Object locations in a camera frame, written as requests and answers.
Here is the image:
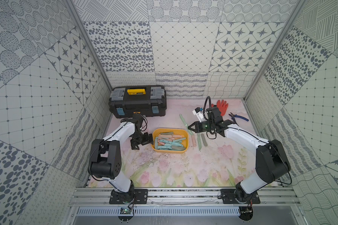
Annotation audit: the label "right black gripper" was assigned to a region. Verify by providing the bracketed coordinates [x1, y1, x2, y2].
[188, 121, 215, 133]

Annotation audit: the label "grey green fruit knife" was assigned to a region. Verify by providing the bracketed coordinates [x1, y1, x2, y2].
[201, 134, 208, 147]

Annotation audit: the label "yellow plastic storage box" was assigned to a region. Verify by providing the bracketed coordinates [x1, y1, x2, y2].
[152, 128, 189, 153]

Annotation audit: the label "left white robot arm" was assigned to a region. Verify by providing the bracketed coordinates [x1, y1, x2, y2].
[87, 114, 153, 204]

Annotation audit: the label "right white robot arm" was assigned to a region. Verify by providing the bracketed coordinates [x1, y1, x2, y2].
[187, 96, 291, 203]

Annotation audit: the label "teal fruit knife in box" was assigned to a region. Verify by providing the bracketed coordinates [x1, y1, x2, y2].
[154, 137, 186, 151]

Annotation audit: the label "pink fruit knife in box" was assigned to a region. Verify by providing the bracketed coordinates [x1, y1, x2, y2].
[158, 134, 182, 141]

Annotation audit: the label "red work glove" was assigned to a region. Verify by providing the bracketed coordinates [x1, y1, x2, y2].
[211, 99, 229, 116]

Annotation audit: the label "floral pink table mat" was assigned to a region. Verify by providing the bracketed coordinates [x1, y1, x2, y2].
[87, 99, 279, 188]

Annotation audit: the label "black plastic toolbox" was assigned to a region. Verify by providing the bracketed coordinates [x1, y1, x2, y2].
[109, 85, 167, 118]

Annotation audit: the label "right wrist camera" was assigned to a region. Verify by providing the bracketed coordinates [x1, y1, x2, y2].
[192, 107, 208, 122]

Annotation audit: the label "blue handled pliers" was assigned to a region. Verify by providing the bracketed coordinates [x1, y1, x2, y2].
[228, 113, 249, 124]

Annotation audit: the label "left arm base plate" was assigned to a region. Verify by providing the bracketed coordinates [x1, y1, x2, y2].
[109, 189, 148, 204]

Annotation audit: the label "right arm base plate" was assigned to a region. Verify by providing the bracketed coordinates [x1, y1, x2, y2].
[218, 188, 261, 205]

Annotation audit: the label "aluminium frame rail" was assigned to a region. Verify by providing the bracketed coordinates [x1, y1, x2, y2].
[69, 187, 300, 207]

